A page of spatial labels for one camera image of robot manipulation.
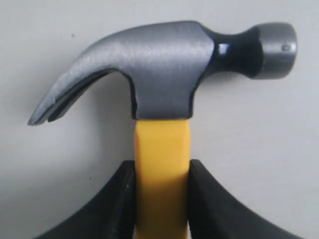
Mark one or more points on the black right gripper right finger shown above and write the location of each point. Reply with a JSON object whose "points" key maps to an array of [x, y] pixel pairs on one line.
{"points": [[213, 213]]}

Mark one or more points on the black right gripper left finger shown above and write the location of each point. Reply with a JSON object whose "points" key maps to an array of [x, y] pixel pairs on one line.
{"points": [[111, 214]]}

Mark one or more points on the yellow black claw hammer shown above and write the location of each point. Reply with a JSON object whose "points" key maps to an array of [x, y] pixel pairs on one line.
{"points": [[164, 64]]}

